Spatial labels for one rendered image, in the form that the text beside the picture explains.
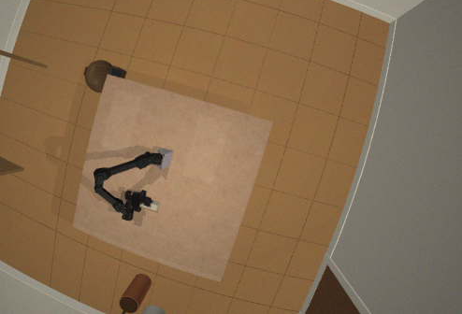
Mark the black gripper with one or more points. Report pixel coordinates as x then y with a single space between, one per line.
136 196

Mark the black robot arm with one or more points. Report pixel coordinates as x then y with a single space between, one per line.
104 173

